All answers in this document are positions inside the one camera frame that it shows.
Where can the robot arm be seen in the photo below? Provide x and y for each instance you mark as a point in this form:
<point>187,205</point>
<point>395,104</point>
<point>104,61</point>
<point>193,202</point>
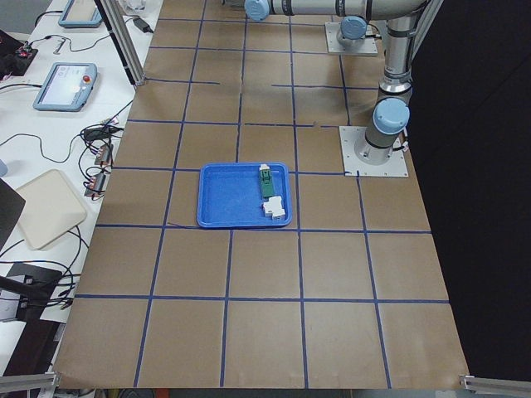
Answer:
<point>352,28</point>
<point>348,62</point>

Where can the white circuit breaker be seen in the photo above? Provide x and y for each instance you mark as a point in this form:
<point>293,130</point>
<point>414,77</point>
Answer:
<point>273,208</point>

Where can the green terminal block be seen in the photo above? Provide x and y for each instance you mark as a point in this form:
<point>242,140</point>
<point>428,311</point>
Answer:
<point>266,181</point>

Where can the blue plastic tray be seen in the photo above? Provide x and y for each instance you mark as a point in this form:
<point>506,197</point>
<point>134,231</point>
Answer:
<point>229,196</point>

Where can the black power adapter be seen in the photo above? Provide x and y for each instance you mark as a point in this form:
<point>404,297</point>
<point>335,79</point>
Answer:
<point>142,25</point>

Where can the near teach pendant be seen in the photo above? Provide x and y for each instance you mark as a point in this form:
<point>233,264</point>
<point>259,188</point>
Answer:
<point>67,87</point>

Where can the teach pendant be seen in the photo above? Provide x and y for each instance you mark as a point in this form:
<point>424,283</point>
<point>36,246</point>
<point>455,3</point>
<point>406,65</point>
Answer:
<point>80,14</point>
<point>67,87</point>

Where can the far teach pendant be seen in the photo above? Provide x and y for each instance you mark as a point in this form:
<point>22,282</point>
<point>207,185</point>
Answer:
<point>80,14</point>

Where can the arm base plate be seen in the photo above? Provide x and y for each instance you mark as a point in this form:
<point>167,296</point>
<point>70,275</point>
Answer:
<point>338,45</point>
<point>360,159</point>

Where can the aluminium frame post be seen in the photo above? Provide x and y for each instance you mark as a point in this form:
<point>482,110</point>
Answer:
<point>116,27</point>

